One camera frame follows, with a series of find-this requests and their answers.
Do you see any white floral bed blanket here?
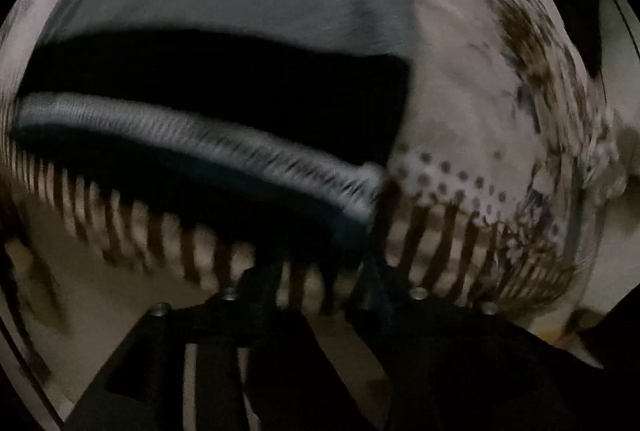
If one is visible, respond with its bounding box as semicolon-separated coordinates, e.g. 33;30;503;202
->
1;0;625;313

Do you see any black grey striped sock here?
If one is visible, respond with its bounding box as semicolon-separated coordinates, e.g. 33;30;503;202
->
8;0;416;233

